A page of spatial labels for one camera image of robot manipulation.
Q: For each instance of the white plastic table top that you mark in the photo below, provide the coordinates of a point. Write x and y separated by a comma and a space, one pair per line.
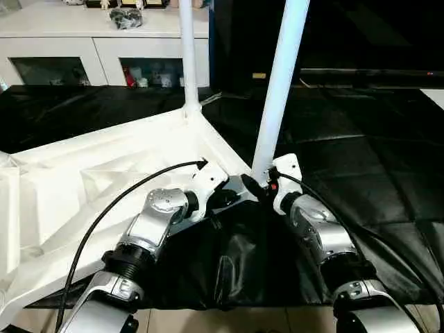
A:
104, 166

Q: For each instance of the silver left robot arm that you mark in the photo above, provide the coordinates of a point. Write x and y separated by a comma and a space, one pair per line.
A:
156, 215

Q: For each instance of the black plastic mat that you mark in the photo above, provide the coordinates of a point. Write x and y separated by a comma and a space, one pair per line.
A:
364, 173

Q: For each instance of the small tan tag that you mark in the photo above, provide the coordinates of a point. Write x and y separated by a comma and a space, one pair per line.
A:
259, 75

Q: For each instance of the red bottle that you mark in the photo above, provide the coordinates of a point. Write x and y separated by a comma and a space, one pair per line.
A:
129, 78

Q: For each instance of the white cabinet with glass doors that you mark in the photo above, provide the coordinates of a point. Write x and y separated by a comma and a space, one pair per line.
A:
104, 45

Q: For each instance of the black bundle on cabinet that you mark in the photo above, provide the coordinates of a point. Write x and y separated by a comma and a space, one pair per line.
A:
126, 17

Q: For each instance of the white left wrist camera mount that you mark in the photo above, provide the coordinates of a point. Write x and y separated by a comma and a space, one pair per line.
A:
208, 180

